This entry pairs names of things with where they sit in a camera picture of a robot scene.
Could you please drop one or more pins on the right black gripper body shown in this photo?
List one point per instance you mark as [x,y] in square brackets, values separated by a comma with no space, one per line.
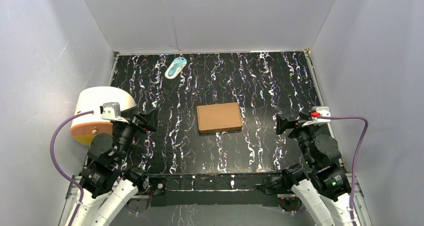
[304,135]

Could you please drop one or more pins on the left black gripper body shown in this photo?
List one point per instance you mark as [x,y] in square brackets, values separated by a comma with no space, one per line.
[138,122]

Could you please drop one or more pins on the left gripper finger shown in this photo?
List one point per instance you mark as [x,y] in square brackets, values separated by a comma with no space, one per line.
[150,116]
[140,125]

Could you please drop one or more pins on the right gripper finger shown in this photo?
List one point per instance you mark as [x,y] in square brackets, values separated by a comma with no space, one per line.
[314,125]
[284,123]

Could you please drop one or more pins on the brown cardboard box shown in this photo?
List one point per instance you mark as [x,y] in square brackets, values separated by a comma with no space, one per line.
[218,118]

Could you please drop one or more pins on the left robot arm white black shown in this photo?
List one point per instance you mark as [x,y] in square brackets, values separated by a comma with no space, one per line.
[105,186]

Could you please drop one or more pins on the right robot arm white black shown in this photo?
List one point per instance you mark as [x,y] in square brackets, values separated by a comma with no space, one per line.
[322,185]

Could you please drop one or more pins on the white orange round container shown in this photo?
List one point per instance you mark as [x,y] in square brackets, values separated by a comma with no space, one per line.
[84,128]

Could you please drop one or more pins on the blue white blister package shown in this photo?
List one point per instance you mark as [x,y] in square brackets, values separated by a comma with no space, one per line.
[175,67]

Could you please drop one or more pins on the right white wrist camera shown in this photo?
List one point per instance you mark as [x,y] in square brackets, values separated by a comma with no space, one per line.
[318,113]

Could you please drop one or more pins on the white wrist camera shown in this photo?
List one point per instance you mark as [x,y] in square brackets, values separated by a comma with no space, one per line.
[318,113]
[111,112]

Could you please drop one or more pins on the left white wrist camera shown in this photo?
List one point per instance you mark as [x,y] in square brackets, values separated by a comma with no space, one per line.
[111,112]

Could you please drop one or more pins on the aluminium front rail frame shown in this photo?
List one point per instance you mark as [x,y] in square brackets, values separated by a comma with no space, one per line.
[192,188]

